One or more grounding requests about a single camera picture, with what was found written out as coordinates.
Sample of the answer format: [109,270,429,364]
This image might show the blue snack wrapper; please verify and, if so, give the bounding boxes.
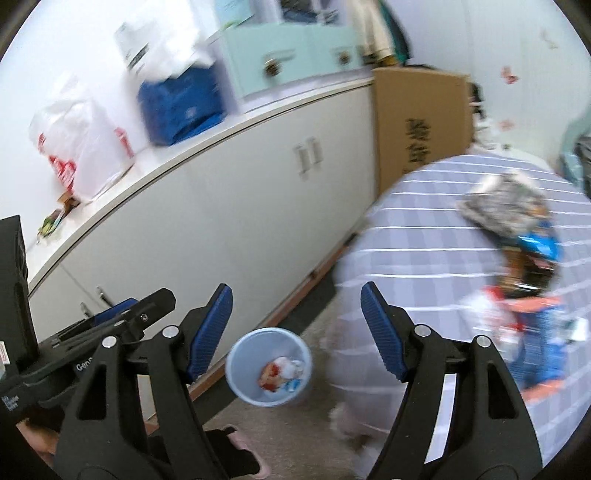
[472,220,575,397]

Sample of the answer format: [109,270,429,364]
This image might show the newspaper paper bag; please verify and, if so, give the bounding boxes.
[458,169,552,240]

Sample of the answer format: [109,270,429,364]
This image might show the light blue trash bin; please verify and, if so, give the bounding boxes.
[225,327,314,408]

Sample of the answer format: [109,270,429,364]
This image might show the trash in bin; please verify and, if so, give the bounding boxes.
[257,357,304,393]

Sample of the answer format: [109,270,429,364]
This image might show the person's left hand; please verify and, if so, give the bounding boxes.
[16,419,59,467]

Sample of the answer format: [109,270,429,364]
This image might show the pink slipper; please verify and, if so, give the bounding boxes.
[223,424,271,479]

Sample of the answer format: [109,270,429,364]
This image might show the small toys on counter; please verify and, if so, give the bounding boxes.
[37,192,80,241]

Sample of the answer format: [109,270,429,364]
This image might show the grey checkered tablecloth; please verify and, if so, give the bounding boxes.
[325,155,590,475]

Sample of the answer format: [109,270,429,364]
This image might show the white red plastic bag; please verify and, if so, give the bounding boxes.
[29,99,134,203]

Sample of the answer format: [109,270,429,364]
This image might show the white long cabinet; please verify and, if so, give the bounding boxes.
[27,79,376,375]

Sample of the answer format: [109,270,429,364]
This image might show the blue storage bag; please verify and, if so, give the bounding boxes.
[137,67,225,146]

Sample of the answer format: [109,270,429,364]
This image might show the brown cardboard box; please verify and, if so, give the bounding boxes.
[374,67,473,193]

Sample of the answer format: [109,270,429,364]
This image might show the white paper shopping bag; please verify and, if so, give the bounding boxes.
[115,22,214,82]

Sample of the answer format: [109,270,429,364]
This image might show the teal drawer unit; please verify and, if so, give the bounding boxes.
[221,23,363,97]

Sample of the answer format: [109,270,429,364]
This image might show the hanging coats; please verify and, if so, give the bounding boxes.
[346,0,412,67]

